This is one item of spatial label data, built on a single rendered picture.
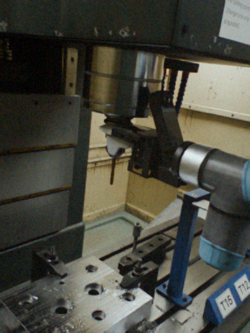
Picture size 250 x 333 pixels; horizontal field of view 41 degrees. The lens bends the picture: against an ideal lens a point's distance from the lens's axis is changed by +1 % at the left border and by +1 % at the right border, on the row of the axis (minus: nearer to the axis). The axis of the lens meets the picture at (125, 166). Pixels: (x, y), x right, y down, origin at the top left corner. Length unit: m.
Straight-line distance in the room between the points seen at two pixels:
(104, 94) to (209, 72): 1.15
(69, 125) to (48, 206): 0.31
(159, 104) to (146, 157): 0.10
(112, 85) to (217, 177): 0.25
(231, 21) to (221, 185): 0.26
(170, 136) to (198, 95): 1.17
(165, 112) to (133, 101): 0.07
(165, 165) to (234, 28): 0.26
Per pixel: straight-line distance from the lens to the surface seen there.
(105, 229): 2.01
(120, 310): 0.85
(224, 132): 1.70
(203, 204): 0.89
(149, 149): 0.61
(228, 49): 0.60
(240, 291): 1.11
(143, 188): 2.05
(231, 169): 0.53
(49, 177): 1.19
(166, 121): 0.60
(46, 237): 1.33
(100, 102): 0.64
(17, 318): 0.83
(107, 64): 0.63
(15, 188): 1.13
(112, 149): 0.68
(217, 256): 0.58
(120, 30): 0.54
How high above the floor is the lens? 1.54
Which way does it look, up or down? 17 degrees down
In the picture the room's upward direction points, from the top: 7 degrees clockwise
